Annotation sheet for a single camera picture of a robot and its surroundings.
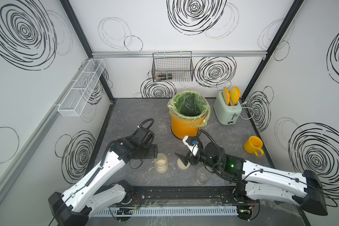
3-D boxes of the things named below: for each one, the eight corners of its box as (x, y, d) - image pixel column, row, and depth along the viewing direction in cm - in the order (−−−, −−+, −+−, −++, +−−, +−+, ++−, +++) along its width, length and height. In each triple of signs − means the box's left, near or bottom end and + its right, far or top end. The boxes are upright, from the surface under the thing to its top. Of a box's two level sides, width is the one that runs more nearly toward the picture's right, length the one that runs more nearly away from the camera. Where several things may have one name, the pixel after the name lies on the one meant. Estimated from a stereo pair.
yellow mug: (244, 156, 90) (250, 149, 83) (242, 142, 97) (248, 134, 89) (257, 158, 89) (264, 152, 82) (254, 144, 96) (261, 137, 88)
